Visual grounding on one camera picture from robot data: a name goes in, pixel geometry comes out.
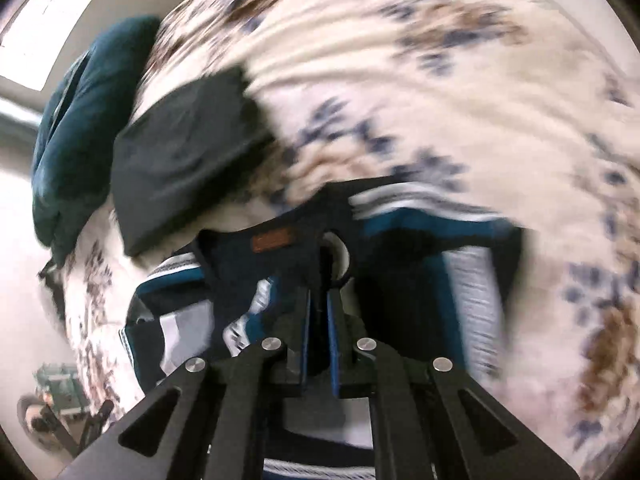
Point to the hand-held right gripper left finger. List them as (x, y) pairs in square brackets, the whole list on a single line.
[(305, 345)]

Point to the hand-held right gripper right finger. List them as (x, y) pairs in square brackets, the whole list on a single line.
[(336, 350)]

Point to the striped navy teal shirt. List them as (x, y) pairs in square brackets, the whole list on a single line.
[(395, 260)]

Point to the folded black garment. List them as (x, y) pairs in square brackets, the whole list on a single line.
[(185, 160)]

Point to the floral bed blanket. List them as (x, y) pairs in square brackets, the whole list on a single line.
[(425, 110)]

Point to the folded teal quilt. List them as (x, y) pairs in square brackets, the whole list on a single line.
[(75, 150)]

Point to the barred window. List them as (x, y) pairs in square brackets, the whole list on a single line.
[(55, 20)]

